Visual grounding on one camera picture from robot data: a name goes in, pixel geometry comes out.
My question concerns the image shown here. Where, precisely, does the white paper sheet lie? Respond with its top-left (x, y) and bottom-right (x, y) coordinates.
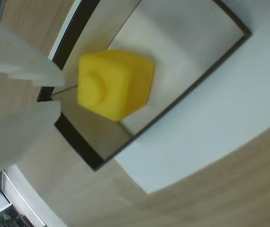
top-left (46, 0), bottom-right (270, 195)

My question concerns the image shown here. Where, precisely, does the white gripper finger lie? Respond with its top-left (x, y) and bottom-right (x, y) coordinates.
top-left (0, 99), bottom-right (63, 178)
top-left (0, 6), bottom-right (65, 87)

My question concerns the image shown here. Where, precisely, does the yellow square block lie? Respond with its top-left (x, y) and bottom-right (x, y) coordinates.
top-left (77, 49), bottom-right (155, 122)

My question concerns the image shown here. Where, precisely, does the dark open rectangular box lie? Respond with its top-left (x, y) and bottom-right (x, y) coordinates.
top-left (36, 0), bottom-right (253, 172)

